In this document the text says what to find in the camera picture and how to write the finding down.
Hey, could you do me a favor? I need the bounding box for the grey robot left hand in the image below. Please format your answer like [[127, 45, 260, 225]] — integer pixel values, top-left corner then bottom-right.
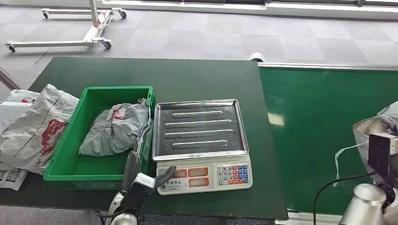
[[122, 123, 177, 193]]

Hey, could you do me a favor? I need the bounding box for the crumpled grey mailer package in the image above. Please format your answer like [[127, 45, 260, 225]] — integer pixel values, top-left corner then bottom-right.
[[78, 98, 152, 158]]

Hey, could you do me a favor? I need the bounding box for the grey package with red print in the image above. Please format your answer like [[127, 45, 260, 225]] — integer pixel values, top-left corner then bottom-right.
[[0, 83, 80, 176]]

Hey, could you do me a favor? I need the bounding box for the white package with QR code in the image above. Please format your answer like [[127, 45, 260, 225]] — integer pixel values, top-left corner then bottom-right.
[[0, 161, 29, 192]]

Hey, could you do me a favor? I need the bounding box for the white package with red logo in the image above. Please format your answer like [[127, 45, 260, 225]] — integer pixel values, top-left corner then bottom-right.
[[0, 89, 41, 134]]

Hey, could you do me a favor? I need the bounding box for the grey conveyor end roller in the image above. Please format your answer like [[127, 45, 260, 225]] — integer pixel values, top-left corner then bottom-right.
[[249, 52, 267, 62]]

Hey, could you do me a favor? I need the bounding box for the green conveyor belt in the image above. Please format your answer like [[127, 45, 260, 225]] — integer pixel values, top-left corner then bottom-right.
[[258, 67, 398, 217]]

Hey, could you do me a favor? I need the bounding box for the green plastic crate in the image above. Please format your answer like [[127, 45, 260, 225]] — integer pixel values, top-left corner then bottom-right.
[[43, 86, 156, 190]]

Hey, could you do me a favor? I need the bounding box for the white electronic weighing scale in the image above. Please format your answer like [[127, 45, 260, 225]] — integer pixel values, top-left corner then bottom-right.
[[151, 98, 253, 196]]

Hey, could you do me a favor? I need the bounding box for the stainless steel scale tray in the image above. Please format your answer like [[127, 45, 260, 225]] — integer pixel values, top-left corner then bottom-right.
[[151, 98, 249, 162]]

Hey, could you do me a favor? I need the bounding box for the white wheeled stand base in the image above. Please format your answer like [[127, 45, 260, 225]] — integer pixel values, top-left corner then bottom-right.
[[4, 0, 128, 53]]

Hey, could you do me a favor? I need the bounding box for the brown slanted bar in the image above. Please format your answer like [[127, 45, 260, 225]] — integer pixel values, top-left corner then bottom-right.
[[0, 67, 21, 91]]

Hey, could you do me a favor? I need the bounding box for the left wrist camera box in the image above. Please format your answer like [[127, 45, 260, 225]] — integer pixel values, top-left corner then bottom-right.
[[120, 172, 156, 213]]

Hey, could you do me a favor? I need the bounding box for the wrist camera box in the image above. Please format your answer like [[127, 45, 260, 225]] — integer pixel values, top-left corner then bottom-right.
[[367, 133, 398, 179], [120, 172, 156, 213]]

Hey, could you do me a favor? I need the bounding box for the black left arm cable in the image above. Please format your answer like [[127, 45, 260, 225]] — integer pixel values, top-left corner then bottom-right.
[[94, 207, 125, 225]]

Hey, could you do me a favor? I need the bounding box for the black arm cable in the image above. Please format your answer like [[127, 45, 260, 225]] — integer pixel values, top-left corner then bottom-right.
[[312, 172, 377, 225], [94, 207, 125, 225]]

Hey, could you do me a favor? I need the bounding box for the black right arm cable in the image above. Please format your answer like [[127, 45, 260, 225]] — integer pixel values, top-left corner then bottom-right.
[[312, 172, 377, 225]]

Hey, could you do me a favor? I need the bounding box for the silver conveyor side rail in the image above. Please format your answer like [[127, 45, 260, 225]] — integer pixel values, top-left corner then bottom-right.
[[257, 61, 398, 71]]

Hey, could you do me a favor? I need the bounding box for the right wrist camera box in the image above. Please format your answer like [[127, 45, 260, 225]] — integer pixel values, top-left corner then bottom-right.
[[367, 133, 398, 179]]

